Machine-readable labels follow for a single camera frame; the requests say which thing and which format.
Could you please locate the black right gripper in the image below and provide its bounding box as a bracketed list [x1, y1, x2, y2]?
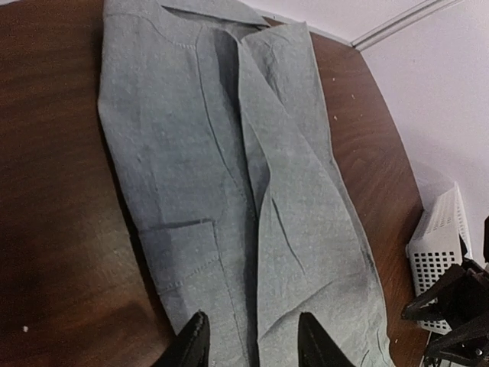
[401, 257, 488, 366]

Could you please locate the right aluminium frame post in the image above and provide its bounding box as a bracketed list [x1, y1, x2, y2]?
[351, 0, 461, 51]

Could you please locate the grey long sleeve shirt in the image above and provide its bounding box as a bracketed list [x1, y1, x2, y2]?
[98, 1, 393, 366]

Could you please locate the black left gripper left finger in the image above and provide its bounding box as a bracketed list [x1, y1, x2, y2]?
[159, 310, 210, 367]

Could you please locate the white plastic laundry basket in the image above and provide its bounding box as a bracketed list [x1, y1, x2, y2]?
[404, 181, 474, 336]

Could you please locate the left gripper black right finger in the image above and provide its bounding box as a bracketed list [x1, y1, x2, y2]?
[297, 312, 354, 367]

